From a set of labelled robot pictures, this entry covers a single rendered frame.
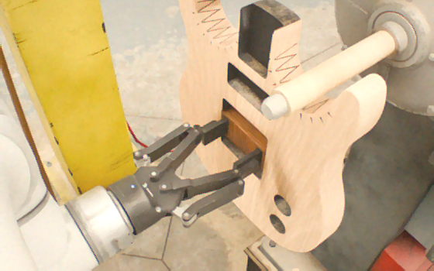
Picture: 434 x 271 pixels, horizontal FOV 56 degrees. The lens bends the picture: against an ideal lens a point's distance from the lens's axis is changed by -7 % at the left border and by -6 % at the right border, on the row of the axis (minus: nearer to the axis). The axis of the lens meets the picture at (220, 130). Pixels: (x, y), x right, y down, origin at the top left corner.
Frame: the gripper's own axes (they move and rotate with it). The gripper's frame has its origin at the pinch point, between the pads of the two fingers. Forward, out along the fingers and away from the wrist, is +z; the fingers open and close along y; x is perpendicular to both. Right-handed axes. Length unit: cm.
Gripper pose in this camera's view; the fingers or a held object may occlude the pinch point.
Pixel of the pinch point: (239, 141)
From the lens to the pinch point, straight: 64.3
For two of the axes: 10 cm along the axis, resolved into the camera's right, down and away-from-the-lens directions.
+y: 6.1, 6.1, -5.1
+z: 7.9, -4.5, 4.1
